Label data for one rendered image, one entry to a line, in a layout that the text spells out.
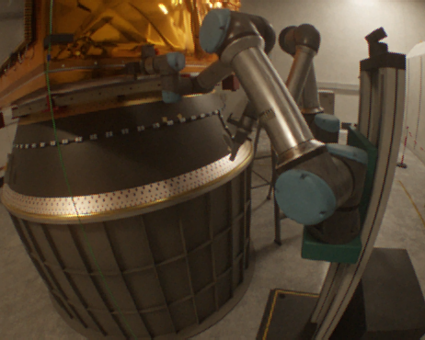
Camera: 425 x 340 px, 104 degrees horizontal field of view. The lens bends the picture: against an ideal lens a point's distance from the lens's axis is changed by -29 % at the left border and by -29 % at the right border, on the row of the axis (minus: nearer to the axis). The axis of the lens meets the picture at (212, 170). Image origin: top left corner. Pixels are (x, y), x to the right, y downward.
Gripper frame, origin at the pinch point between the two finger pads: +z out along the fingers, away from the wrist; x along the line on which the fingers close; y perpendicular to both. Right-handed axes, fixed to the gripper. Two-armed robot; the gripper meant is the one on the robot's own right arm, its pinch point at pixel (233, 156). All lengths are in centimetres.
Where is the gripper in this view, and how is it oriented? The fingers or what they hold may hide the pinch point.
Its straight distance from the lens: 111.8
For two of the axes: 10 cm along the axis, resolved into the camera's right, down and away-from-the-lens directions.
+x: 2.5, -2.4, 9.4
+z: -3.6, 8.7, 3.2
